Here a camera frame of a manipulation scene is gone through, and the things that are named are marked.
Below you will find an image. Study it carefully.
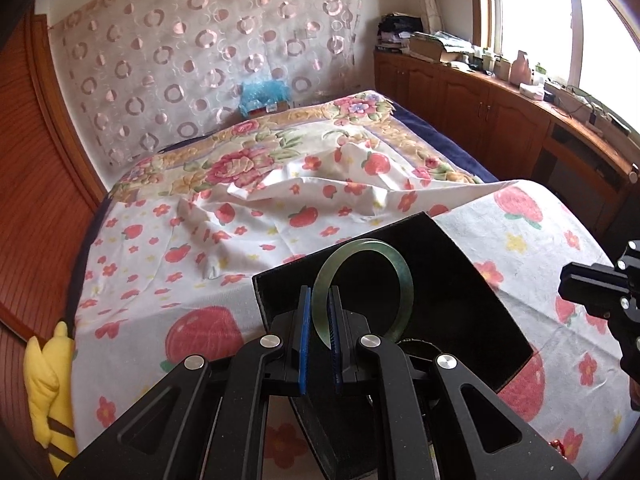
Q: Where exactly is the green jade bangle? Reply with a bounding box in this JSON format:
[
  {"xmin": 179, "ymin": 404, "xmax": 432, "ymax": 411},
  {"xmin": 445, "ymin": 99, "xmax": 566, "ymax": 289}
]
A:
[{"xmin": 310, "ymin": 238, "xmax": 414, "ymax": 348}]

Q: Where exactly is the black jewelry box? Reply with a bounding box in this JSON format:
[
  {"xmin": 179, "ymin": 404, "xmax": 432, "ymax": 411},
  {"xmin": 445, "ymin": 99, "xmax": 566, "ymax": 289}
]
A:
[{"xmin": 250, "ymin": 211, "xmax": 535, "ymax": 480}]

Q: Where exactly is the strawberry print white cloth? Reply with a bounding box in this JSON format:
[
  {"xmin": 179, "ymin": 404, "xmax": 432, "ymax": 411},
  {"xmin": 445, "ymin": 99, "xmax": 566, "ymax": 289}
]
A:
[{"xmin": 72, "ymin": 164, "xmax": 638, "ymax": 479}]

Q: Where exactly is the wooden side cabinet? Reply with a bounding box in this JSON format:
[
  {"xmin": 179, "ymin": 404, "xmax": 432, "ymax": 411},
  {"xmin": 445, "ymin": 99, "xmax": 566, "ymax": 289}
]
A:
[{"xmin": 374, "ymin": 51, "xmax": 639, "ymax": 234}]

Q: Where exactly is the navy blue blanket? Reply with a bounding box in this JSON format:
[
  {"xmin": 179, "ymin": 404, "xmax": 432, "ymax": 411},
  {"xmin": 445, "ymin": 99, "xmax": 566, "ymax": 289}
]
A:
[{"xmin": 390, "ymin": 101, "xmax": 498, "ymax": 183}]

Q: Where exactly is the floral bed quilt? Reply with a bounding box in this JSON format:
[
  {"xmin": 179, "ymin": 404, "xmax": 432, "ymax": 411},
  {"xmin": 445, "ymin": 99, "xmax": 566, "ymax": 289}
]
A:
[{"xmin": 108, "ymin": 90, "xmax": 486, "ymax": 205}]

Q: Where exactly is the yellow plush toy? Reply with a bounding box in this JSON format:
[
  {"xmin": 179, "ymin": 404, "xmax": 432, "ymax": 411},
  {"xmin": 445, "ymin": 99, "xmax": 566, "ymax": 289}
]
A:
[{"xmin": 23, "ymin": 321, "xmax": 77, "ymax": 477}]

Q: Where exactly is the pink bottle on counter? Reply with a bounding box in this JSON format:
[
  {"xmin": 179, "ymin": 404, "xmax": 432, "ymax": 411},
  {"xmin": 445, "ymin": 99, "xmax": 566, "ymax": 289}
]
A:
[{"xmin": 509, "ymin": 50, "xmax": 532, "ymax": 87}]

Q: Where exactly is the blue wrapped box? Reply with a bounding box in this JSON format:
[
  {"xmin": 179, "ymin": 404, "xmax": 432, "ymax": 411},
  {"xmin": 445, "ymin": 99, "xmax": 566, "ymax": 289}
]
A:
[{"xmin": 239, "ymin": 79, "xmax": 291, "ymax": 118}]

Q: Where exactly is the pile of clutter on cabinet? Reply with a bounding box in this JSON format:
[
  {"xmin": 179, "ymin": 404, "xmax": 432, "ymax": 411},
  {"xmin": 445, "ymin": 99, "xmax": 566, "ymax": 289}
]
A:
[{"xmin": 375, "ymin": 13, "xmax": 474, "ymax": 63}]

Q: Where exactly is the pink circle pattern curtain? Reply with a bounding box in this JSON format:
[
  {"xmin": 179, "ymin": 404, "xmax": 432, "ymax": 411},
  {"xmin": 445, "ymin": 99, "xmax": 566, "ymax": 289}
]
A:
[{"xmin": 50, "ymin": 0, "xmax": 360, "ymax": 168}]

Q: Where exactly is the window with frame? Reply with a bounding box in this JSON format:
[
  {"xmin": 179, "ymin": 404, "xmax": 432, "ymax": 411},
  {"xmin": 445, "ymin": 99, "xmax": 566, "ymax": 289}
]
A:
[{"xmin": 480, "ymin": 0, "xmax": 639, "ymax": 116}]

